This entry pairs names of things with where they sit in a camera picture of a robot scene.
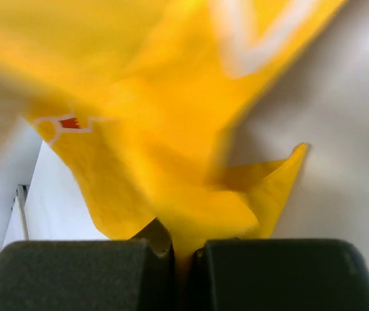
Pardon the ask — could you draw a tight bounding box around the white front cover board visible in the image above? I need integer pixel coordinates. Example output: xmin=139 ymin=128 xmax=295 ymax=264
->
xmin=3 ymin=143 xmax=107 ymax=246

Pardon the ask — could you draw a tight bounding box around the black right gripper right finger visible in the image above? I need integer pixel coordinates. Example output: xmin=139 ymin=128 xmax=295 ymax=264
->
xmin=188 ymin=239 xmax=369 ymax=310

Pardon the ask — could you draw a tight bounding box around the aluminium table edge rail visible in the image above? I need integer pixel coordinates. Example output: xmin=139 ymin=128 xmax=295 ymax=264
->
xmin=7 ymin=184 xmax=28 ymax=242

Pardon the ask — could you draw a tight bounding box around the yellow pillowcase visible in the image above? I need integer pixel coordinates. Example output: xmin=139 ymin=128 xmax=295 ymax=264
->
xmin=0 ymin=1 xmax=343 ymax=281

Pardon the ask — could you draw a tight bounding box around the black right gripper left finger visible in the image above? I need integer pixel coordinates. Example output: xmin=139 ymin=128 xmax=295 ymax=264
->
xmin=0 ymin=220 xmax=175 ymax=310

